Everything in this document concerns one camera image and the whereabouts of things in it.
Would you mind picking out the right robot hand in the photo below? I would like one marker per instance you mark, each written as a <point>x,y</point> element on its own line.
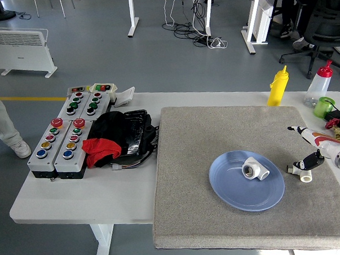
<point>311,135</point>

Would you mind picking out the white pipe tee narrow metal end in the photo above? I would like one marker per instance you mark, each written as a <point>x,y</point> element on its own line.
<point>305,177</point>

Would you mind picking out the white pipe fitting wide threaded insert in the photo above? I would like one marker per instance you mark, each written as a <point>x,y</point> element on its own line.
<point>255,169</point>

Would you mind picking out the blue plate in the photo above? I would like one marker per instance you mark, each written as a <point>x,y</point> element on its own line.
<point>240,195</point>

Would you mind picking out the green translucent cup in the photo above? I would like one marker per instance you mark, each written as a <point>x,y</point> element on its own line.
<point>321,108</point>

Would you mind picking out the black power adapter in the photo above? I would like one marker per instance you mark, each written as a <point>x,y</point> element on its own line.
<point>336,114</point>

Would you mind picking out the clear squeeze bottle red cap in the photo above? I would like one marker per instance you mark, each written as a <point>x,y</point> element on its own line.
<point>319,88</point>

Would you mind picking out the yellow squeeze bottle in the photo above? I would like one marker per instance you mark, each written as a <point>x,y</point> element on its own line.
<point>278,89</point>

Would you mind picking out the grey-brown mat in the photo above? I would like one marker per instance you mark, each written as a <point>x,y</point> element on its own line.
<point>215,131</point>

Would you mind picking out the black office chair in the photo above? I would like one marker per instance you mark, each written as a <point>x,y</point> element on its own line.
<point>326,27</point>

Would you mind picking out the seated person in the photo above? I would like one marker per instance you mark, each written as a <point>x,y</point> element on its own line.
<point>289,6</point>

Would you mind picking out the white desk leg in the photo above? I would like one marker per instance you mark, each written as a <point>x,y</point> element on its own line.
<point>208,15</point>
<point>132,19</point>

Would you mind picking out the black plastic tray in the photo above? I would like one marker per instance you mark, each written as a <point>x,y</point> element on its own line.
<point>136,131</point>

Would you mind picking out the black cloth bag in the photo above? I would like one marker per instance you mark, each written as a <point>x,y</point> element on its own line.
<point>109,126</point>

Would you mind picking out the red cloth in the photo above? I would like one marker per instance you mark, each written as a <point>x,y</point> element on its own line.
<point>100,150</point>

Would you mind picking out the grey four-button control box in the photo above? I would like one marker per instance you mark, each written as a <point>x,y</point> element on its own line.
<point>97,106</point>
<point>73,107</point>

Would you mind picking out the white table leg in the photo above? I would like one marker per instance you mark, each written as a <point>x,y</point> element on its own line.
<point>103,243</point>

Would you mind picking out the grey control box emergency stop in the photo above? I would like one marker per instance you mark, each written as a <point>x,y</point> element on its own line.
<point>44,158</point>
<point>72,162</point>

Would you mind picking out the white electric heater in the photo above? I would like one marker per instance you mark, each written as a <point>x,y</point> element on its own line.
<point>23,55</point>

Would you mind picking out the standing person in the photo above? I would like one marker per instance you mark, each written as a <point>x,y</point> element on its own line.
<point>3,126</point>

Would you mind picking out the black round stand base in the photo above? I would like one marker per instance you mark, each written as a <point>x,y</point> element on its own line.
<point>1,14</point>

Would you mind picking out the white desk frame with panel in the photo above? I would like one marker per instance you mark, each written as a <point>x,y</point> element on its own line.
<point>255,22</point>

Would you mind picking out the white wall switch plate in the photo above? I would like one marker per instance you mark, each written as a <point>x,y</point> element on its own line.
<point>125,96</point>

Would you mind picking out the cream switch box green red buttons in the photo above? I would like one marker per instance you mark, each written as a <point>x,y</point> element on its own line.
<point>104,89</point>

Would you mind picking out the small grey switch box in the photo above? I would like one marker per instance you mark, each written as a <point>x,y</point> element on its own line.
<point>78,89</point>

